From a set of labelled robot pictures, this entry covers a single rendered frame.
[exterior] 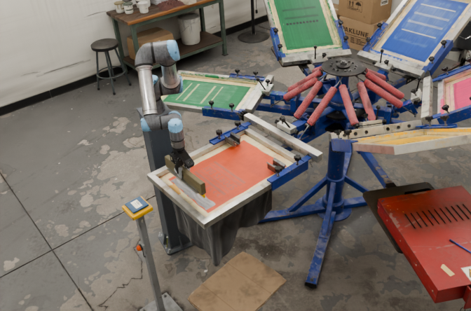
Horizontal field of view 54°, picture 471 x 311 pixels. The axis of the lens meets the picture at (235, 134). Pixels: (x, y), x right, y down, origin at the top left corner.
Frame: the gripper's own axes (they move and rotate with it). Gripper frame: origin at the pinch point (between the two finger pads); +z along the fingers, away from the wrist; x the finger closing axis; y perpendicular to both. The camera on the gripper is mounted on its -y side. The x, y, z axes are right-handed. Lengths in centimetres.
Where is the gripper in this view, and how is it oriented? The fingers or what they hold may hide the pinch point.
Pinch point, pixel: (184, 176)
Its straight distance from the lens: 262.3
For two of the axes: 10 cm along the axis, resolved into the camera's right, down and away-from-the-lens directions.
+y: -6.4, -3.9, 6.6
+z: 0.6, 8.3, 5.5
